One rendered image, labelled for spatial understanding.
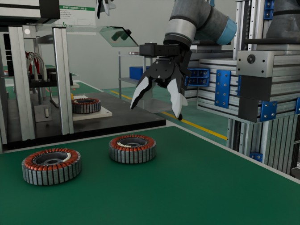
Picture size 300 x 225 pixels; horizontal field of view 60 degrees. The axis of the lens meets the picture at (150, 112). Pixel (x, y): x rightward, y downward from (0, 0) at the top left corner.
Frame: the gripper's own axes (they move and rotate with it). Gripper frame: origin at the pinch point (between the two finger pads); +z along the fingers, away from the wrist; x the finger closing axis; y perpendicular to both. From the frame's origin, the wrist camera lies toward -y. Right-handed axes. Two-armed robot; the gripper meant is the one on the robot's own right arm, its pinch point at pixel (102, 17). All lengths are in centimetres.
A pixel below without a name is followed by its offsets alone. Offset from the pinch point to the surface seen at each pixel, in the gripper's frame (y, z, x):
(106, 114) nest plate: -19, 37, -51
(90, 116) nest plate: -25, 37, -51
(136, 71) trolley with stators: 127, 49, 205
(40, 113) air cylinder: -39, 35, -46
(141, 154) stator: -25, 38, -87
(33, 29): -40, 10, -55
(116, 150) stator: -29, 37, -83
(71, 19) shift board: 109, -45, 484
